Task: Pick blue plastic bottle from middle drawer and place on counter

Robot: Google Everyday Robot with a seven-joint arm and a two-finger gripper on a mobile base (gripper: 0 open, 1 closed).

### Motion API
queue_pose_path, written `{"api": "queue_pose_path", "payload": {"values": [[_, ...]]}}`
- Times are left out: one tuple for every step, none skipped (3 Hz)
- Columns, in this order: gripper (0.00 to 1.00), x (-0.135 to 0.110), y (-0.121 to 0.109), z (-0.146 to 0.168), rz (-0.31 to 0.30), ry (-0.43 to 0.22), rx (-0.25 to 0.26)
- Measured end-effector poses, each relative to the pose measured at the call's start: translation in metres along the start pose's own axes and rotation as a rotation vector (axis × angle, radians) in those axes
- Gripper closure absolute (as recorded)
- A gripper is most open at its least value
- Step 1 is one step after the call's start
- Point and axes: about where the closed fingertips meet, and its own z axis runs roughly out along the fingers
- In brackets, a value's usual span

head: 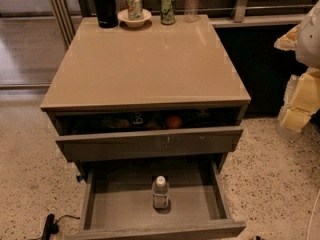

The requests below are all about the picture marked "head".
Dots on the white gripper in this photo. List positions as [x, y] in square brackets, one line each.
[309, 39]

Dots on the blue plastic water bottle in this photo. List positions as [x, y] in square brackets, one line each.
[160, 193]

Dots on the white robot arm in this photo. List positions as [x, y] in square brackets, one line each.
[307, 50]

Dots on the clear plastic water bottle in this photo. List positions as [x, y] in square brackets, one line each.
[191, 10]

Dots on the orange fruit in drawer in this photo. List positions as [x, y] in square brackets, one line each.
[174, 122]

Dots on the grey drawer cabinet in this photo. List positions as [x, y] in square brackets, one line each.
[181, 69]

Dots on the grey middle drawer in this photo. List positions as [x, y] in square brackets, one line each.
[118, 203]

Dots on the grey drawer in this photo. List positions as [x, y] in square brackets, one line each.
[147, 144]
[118, 203]

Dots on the grey top drawer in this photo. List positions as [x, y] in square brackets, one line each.
[147, 144]

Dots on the grey ledge shelf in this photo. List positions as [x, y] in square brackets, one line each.
[252, 21]

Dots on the green soda can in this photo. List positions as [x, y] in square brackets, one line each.
[167, 13]

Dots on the green can in bowl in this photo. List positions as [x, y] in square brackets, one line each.
[134, 8]

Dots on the white ceramic bowl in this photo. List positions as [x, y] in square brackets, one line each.
[123, 16]

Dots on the dark snack bag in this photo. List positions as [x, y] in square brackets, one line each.
[133, 121]

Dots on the black insulated flask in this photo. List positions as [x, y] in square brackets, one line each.
[106, 13]

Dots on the black power strip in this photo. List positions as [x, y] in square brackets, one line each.
[47, 231]

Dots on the metal rail bracket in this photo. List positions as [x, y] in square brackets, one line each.
[239, 11]

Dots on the metal window frame post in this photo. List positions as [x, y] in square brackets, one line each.
[64, 21]

